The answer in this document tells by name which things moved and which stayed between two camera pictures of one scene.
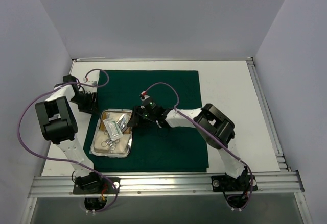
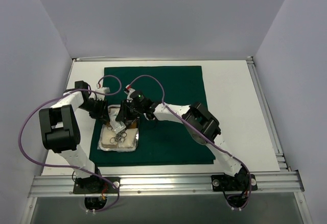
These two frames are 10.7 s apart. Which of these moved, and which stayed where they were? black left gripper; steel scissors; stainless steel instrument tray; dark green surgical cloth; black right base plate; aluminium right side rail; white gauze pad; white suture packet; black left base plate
Moved: black left gripper; dark green surgical cloth; stainless steel instrument tray; white suture packet; steel scissors; white gauze pad
Stayed: aluminium right side rail; black left base plate; black right base plate
